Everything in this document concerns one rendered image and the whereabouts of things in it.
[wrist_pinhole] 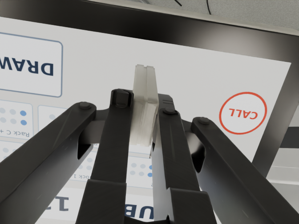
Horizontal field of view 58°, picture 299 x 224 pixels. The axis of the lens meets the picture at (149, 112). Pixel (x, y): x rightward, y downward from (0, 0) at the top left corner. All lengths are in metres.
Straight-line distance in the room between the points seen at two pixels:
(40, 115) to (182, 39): 0.13
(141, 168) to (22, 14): 0.16
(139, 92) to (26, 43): 0.11
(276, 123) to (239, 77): 0.06
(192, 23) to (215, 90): 0.06
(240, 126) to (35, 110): 0.18
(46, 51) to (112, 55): 0.05
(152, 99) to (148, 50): 0.07
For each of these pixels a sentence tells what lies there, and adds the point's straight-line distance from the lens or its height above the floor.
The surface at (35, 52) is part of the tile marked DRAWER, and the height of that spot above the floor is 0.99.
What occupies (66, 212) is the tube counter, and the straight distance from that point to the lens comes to 0.31.
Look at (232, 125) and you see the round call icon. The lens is 0.25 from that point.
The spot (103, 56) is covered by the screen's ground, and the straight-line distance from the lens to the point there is 0.21.
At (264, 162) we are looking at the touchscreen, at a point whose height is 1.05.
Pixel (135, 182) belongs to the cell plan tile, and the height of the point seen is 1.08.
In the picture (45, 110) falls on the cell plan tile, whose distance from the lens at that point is 0.24.
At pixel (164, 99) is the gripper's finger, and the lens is 0.17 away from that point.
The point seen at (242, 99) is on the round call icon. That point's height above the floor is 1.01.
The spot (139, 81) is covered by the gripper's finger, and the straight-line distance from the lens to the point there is 0.17.
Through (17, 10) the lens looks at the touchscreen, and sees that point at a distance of 0.23.
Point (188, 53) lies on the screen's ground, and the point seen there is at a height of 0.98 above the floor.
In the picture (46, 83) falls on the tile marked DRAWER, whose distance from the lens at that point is 0.23.
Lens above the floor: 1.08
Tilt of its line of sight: 14 degrees down
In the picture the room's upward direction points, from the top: 174 degrees counter-clockwise
